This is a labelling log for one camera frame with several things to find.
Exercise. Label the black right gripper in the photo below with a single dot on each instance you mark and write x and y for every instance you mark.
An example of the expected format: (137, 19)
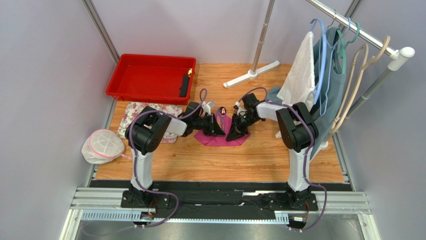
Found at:
(242, 121)

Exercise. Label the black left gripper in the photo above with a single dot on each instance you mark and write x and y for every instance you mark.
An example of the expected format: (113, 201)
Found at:
(213, 126)

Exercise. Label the magenta paper napkin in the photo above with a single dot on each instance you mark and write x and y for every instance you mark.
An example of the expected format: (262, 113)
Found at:
(218, 141)

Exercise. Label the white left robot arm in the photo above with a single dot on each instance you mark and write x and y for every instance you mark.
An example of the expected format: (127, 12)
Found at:
(145, 134)

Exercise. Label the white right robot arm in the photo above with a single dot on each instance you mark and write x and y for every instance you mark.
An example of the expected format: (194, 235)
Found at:
(298, 133)

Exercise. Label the black object in tray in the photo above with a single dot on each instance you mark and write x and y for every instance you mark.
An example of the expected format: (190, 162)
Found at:
(183, 89)

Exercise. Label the white towel on hanger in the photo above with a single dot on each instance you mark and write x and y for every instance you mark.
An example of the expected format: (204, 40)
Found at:
(299, 84)

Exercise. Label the red plastic tray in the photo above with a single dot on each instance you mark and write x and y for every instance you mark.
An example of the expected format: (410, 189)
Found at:
(150, 79)

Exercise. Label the blue clothes hanger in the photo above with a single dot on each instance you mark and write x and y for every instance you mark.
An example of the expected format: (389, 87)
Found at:
(322, 60)

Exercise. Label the white mesh laundry bag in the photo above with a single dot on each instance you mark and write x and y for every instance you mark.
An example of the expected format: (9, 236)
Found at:
(103, 146)

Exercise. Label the teal garment on hanger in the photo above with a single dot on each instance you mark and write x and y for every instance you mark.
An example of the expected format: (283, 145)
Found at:
(323, 123)

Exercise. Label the green clothes hanger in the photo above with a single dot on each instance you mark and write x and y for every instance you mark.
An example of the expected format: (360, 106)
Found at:
(342, 45)

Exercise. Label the metal clothes rack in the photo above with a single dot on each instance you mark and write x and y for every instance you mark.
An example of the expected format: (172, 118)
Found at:
(398, 59)

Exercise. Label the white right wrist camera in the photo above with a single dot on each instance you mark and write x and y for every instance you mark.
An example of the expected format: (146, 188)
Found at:
(238, 109)

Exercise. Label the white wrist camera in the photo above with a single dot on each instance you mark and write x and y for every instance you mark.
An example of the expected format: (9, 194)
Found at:
(238, 109)
(207, 108)

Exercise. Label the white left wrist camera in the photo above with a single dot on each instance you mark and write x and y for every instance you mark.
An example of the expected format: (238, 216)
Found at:
(207, 108)

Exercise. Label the black table edge rail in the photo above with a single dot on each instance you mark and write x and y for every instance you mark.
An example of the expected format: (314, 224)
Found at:
(216, 202)

